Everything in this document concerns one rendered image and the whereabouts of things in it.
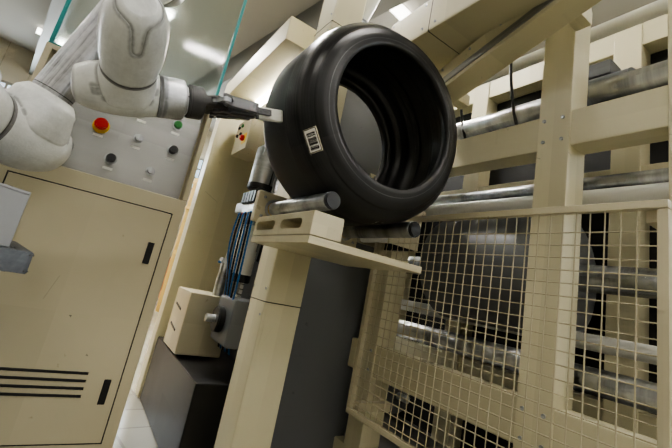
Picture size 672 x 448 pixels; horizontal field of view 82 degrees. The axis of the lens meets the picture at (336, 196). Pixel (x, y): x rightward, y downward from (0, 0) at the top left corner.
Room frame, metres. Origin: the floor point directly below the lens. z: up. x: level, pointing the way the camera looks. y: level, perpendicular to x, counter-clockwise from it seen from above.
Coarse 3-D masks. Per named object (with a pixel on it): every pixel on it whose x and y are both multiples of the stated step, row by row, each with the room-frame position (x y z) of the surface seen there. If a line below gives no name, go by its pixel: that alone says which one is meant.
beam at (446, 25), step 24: (432, 0) 1.18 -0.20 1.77; (456, 0) 1.08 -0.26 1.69; (480, 0) 1.00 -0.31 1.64; (504, 0) 0.98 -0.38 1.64; (528, 0) 0.96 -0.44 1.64; (408, 24) 1.28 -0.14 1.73; (432, 24) 1.17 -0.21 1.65; (456, 24) 1.12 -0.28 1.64; (480, 24) 1.10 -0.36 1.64; (432, 48) 1.27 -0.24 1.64; (456, 48) 1.24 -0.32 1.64
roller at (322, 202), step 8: (328, 192) 0.90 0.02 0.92; (288, 200) 1.08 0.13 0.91; (296, 200) 1.03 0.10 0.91; (304, 200) 0.99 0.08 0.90; (312, 200) 0.95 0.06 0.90; (320, 200) 0.92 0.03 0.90; (328, 200) 0.90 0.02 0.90; (336, 200) 0.91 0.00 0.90; (272, 208) 1.16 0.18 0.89; (280, 208) 1.11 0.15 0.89; (288, 208) 1.07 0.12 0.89; (296, 208) 1.03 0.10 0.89; (304, 208) 1.00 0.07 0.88; (312, 208) 0.96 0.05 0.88; (320, 208) 0.94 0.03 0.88; (328, 208) 0.91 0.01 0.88; (336, 208) 0.92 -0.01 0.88
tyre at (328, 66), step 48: (336, 48) 0.86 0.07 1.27; (384, 48) 0.95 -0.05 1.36; (288, 96) 0.90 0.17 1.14; (336, 96) 0.87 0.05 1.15; (384, 96) 1.26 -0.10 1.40; (432, 96) 1.15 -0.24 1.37; (288, 144) 0.94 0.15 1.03; (336, 144) 0.88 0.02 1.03; (384, 144) 1.32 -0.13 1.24; (432, 144) 1.22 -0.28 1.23; (288, 192) 1.09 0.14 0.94; (336, 192) 0.94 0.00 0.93; (384, 192) 0.97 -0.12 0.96; (432, 192) 1.06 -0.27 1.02
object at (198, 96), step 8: (192, 88) 0.79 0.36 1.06; (200, 88) 0.80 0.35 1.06; (192, 96) 0.79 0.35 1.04; (200, 96) 0.79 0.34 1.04; (208, 96) 0.80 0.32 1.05; (216, 96) 0.81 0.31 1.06; (192, 104) 0.79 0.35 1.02; (200, 104) 0.80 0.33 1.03; (208, 104) 0.81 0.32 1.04; (216, 104) 0.81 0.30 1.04; (192, 112) 0.81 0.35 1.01; (200, 112) 0.81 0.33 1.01; (208, 112) 0.86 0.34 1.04
